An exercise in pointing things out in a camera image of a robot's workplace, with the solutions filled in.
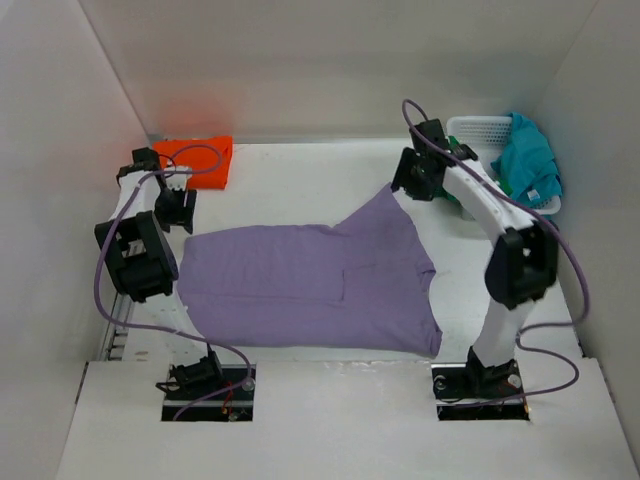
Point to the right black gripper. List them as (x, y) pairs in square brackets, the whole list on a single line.
[(403, 178)]

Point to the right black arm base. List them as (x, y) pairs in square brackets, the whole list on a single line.
[(466, 395)]

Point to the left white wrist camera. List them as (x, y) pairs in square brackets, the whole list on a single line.
[(177, 177)]

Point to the white laundry basket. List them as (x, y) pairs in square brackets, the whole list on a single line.
[(487, 135)]

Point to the teal t shirt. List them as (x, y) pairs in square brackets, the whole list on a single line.
[(526, 168)]

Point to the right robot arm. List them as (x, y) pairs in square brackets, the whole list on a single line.
[(523, 262)]

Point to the green t shirt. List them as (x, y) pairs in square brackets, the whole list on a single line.
[(466, 177)]

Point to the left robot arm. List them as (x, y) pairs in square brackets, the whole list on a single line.
[(134, 249)]

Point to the orange t shirt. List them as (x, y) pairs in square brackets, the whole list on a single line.
[(200, 154)]

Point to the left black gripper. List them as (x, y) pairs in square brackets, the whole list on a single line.
[(183, 215)]

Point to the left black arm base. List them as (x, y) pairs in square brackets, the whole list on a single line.
[(235, 405)]

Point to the lavender t shirt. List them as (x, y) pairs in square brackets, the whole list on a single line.
[(360, 284)]

